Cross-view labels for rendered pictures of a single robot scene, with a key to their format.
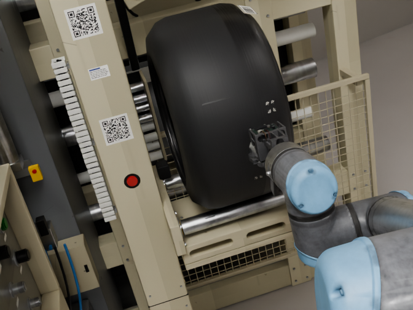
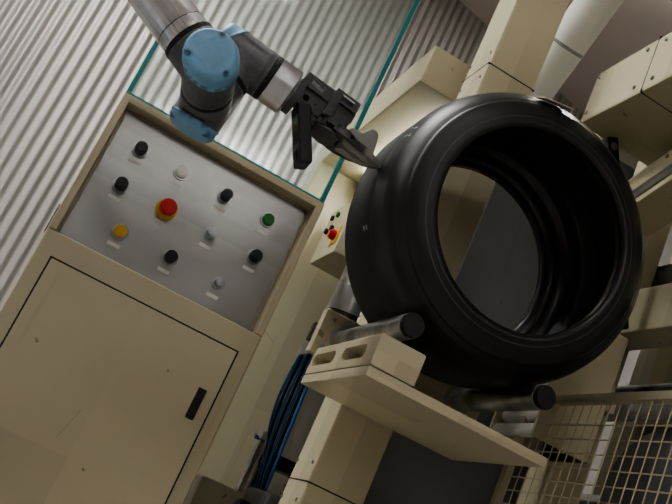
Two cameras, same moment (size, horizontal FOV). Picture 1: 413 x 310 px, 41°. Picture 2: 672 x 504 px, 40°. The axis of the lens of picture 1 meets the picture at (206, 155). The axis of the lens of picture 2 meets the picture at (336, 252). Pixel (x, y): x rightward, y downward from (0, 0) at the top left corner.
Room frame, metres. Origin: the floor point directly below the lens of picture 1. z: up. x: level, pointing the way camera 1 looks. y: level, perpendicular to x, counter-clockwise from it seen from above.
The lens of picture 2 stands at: (1.05, -1.71, 0.48)
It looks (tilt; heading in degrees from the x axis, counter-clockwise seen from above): 18 degrees up; 85
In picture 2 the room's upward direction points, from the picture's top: 25 degrees clockwise
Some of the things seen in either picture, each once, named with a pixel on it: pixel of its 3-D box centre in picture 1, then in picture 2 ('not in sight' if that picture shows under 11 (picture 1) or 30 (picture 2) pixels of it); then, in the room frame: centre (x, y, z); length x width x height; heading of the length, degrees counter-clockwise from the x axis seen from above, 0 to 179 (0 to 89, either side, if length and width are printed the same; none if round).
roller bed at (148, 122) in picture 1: (127, 122); (557, 387); (1.82, 0.25, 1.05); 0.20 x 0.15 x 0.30; 98
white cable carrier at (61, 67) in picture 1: (87, 143); not in sight; (1.38, 0.31, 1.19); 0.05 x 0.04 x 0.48; 8
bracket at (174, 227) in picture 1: (166, 206); (399, 372); (1.45, 0.15, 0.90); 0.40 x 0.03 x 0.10; 8
